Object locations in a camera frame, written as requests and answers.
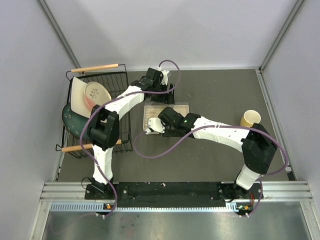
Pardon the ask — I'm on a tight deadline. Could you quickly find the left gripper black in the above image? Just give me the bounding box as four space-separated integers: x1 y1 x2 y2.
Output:
151 82 175 105

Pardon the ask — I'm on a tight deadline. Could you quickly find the clear acrylic jewelry box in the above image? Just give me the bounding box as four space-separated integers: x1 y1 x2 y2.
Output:
142 101 190 136

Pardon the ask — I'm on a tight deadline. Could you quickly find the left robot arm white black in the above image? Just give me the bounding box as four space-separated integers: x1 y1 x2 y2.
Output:
87 66 175 199

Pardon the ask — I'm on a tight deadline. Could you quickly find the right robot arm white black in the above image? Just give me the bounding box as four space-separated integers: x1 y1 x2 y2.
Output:
147 107 277 200

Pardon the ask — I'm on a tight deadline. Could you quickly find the round pink cream plate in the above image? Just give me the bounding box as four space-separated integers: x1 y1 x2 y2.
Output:
83 81 112 110

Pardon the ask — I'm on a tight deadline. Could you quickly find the yellow mug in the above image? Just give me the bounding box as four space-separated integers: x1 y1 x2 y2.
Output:
240 110 262 127

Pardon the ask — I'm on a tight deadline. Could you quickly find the square cream plate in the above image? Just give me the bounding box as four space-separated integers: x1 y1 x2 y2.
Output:
70 77 91 118

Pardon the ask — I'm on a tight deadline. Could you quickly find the dark green round plate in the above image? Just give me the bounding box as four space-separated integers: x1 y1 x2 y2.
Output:
61 103 88 139

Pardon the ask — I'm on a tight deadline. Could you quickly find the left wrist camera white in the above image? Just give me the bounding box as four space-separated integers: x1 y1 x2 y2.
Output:
157 66 171 86

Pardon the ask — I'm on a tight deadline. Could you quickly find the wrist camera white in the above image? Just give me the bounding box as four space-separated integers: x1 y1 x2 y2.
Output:
157 66 171 86
144 117 165 135

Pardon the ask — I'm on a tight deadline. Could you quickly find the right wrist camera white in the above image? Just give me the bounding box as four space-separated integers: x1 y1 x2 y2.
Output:
144 117 165 135

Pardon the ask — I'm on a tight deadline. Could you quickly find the black wire dish rack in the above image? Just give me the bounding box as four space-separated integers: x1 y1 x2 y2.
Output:
54 63 133 160

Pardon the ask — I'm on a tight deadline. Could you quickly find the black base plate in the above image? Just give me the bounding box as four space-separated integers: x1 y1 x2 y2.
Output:
85 181 253 203

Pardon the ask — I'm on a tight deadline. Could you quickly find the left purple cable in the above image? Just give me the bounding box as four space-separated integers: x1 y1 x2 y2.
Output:
79 59 181 218

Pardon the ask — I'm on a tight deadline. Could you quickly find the grey slotted cable duct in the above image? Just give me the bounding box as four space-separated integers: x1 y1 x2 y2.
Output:
50 202 244 213

